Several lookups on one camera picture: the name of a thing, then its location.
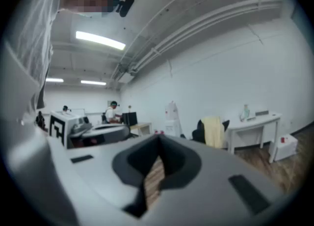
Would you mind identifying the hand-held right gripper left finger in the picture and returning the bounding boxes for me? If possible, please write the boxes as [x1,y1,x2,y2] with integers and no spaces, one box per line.
[48,134,160,226]

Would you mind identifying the black office chair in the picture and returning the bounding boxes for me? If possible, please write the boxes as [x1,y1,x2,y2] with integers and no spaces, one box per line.
[192,119,230,145]

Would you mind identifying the white water dispenser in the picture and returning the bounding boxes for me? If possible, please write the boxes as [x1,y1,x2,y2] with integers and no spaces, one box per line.
[164,119,183,138]

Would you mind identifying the black monitor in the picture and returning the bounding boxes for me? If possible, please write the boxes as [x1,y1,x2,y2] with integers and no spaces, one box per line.
[122,112,138,126]

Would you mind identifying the white ceiling pipes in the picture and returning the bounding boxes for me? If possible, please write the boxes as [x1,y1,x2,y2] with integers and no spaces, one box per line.
[111,0,283,81]

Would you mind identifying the black head camera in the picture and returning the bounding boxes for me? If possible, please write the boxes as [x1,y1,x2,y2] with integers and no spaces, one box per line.
[115,0,135,18]

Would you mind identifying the large clear water jug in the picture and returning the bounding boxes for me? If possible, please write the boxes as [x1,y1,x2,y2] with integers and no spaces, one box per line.
[164,101,179,122]

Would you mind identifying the white desk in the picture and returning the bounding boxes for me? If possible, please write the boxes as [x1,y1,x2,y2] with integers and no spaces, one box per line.
[224,112,283,164]

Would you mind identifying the person's grey shirt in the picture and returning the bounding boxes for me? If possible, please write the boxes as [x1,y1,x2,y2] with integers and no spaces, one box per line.
[4,0,63,109]

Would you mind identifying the white box with red mark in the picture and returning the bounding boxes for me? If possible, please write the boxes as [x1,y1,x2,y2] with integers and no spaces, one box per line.
[268,134,299,162]

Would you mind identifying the light wooden desk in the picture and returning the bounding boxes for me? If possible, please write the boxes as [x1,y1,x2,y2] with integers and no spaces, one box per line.
[130,122,153,137]

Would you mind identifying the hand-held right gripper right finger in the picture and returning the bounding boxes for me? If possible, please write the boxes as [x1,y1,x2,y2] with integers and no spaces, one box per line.
[146,134,292,226]

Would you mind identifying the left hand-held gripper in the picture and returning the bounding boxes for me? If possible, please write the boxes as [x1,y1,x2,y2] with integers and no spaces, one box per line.
[49,110,131,149]

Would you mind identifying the yellow clothes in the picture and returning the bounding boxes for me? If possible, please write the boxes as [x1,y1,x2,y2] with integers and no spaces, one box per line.
[201,116,225,149]

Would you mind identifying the green bottle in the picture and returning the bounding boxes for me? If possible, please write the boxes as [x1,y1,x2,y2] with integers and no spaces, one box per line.
[240,104,251,122]

